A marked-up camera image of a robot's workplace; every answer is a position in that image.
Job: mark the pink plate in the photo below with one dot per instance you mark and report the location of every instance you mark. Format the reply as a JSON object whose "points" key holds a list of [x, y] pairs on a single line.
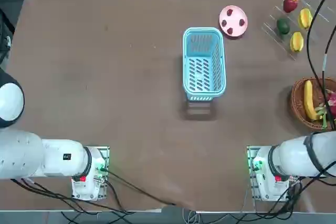
{"points": [[235, 20]]}

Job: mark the red strawberry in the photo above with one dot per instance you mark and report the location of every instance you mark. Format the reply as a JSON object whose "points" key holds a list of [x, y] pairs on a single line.
{"points": [[230, 31]]}

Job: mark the yellow star fruit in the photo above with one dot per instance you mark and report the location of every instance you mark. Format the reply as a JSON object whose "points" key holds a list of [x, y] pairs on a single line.
{"points": [[296, 41], [305, 19]]}

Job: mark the brown wicker basket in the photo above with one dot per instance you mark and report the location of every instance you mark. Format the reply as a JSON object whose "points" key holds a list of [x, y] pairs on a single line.
{"points": [[298, 98]]}

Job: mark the green avocado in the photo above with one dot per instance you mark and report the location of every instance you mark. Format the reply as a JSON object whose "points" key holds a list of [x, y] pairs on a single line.
{"points": [[283, 26]]}

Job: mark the red apple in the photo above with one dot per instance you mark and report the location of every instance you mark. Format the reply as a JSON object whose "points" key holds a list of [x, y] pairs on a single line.
{"points": [[291, 3]]}

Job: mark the yellow banana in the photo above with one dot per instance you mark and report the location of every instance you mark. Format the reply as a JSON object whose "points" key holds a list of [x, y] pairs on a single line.
{"points": [[308, 103]]}

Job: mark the clear acrylic stepped display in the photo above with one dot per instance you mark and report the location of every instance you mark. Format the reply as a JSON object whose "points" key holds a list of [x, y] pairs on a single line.
{"points": [[274, 33]]}

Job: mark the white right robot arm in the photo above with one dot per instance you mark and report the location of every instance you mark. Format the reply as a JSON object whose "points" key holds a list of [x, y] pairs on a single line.
{"points": [[294, 155]]}

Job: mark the pink dragon fruit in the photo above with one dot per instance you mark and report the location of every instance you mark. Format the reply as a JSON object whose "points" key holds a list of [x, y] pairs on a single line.
{"points": [[333, 104]]}

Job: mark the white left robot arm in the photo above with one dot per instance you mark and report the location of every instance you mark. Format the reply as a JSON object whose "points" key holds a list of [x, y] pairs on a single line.
{"points": [[57, 158]]}

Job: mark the blue plastic basket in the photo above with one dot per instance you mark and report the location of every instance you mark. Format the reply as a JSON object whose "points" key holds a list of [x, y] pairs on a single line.
{"points": [[200, 57]]}

